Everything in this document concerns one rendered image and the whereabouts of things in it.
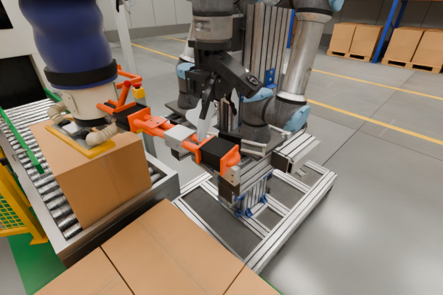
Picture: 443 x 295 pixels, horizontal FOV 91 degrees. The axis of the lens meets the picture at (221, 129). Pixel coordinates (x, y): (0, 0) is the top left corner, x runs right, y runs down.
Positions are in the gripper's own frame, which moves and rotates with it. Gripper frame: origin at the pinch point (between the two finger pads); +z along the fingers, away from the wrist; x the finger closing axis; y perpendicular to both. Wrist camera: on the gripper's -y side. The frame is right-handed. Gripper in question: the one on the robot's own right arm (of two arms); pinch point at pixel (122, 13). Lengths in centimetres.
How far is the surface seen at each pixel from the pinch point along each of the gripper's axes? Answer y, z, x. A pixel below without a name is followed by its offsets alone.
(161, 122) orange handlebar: -24, 25, -71
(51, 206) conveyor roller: -64, 98, 5
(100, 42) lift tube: -27, 5, -43
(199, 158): -24, 27, -90
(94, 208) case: -46, 85, -28
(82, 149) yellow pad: -43, 37, -49
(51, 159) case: -53, 57, -13
